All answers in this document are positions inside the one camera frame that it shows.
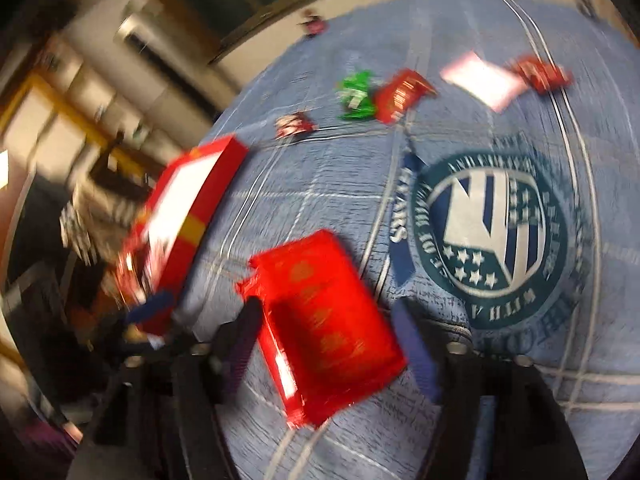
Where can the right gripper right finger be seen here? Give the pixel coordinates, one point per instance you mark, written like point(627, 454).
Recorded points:
point(498, 418)

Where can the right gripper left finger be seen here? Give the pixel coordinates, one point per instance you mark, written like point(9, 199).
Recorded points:
point(159, 416)

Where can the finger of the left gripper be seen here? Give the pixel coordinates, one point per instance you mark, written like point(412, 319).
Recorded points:
point(154, 305)

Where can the gold red snack packet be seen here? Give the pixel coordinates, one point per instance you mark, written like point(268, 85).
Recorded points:
point(136, 269)

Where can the large red packet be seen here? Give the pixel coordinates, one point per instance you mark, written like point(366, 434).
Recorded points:
point(325, 343)

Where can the small dark red packet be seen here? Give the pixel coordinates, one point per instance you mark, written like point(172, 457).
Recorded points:
point(295, 124)

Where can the green snack packet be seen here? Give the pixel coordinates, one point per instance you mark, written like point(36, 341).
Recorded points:
point(355, 92)

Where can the red crinkled snack packet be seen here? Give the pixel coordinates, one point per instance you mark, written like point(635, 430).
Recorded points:
point(403, 91)

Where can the white snack packet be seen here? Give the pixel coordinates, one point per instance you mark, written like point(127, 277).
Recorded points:
point(491, 84)

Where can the red shallow tray box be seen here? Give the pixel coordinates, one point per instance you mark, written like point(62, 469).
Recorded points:
point(178, 212)

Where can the silver tower air conditioner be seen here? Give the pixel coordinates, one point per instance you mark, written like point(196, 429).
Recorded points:
point(177, 58)

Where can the blue plaid tablecloth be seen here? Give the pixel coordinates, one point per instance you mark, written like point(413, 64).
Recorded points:
point(517, 232)

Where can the small dark red bottle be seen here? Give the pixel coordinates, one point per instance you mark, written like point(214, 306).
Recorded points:
point(313, 24)

